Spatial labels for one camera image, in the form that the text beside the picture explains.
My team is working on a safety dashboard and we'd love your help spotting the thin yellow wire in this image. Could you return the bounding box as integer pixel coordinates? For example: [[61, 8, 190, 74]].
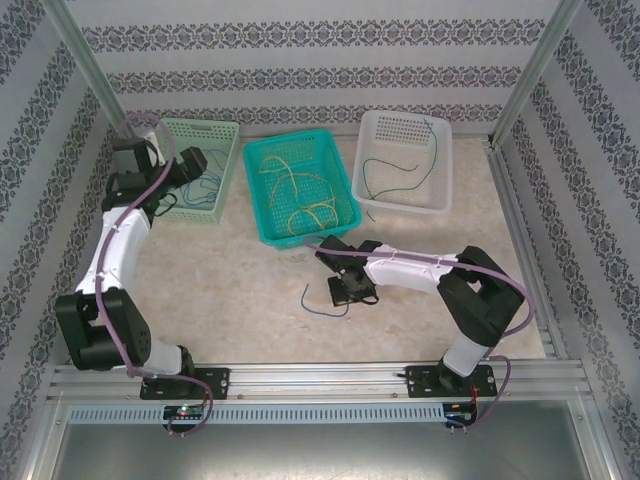
[[257, 154, 336, 211], [287, 199, 341, 236]]

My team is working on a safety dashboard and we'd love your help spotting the thin green wire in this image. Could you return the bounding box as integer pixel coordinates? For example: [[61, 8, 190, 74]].
[[370, 117, 438, 201], [362, 158, 420, 223]]

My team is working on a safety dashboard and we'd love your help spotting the light green plastic basket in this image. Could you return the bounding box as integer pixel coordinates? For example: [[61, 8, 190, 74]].
[[123, 118, 241, 225]]

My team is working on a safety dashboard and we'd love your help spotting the teal plastic basket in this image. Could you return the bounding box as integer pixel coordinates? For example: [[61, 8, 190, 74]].
[[242, 129, 364, 250]]

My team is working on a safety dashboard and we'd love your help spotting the white plastic basket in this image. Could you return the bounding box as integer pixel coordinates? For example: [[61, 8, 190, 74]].
[[350, 109, 454, 216]]

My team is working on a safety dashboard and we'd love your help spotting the grey metal front panel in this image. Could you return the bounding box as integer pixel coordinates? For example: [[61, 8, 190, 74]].
[[29, 422, 616, 480]]

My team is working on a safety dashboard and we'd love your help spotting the right aluminium floor beam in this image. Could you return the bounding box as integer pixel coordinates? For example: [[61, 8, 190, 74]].
[[487, 139, 569, 359]]

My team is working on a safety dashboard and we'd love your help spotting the left controller circuit board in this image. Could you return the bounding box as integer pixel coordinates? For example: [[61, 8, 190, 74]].
[[163, 404, 207, 422]]

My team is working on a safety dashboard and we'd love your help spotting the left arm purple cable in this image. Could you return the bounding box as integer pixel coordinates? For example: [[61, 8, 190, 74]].
[[97, 112, 214, 437]]

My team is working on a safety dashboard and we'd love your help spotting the aluminium mounting rail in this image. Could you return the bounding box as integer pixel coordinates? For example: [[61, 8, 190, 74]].
[[47, 363, 594, 401]]

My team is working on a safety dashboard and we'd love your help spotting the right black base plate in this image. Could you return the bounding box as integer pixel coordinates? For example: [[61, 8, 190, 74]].
[[405, 364, 497, 400]]

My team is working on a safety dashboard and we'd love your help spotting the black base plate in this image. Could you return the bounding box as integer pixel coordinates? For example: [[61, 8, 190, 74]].
[[139, 367, 232, 401], [405, 364, 497, 400]]

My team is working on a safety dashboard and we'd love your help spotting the left aluminium frame post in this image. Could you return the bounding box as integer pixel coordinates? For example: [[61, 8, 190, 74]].
[[42, 0, 142, 151]]

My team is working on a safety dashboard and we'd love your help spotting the aluminium frame post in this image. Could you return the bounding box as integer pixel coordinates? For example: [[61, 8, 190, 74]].
[[489, 0, 586, 149], [42, 0, 142, 151]]

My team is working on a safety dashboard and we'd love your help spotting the slotted grey cable duct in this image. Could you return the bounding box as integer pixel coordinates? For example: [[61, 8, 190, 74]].
[[67, 403, 447, 425]]

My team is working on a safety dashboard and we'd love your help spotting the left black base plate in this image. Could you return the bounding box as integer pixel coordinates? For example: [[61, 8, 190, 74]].
[[139, 367, 232, 401]]

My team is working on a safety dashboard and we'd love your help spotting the right aluminium frame post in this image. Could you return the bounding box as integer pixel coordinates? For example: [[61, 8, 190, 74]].
[[489, 0, 586, 149]]

